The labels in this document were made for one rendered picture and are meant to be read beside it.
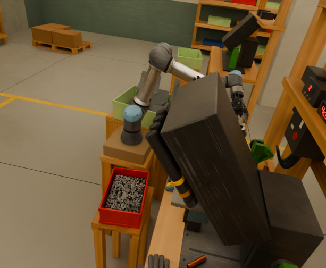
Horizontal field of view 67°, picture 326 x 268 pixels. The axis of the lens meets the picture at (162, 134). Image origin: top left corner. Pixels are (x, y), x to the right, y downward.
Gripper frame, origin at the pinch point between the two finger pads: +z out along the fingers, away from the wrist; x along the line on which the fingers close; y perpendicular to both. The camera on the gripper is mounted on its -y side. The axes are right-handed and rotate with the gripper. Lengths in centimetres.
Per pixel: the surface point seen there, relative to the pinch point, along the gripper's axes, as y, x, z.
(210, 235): 16, -16, 57
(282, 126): -33.9, 18.1, -8.8
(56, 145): -39, -233, -36
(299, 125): 26.7, 29.5, 14.2
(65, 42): -142, -424, -351
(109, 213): 40, -58, 48
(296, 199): 24, 24, 43
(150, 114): -15, -75, -32
